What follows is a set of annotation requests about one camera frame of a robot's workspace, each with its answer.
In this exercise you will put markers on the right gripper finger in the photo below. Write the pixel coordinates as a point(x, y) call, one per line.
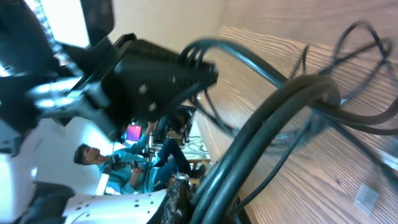
point(173, 208)

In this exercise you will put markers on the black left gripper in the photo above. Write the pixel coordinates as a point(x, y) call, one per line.
point(62, 65)

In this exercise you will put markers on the seated person teal shirt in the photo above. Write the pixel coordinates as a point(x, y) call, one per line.
point(139, 176)

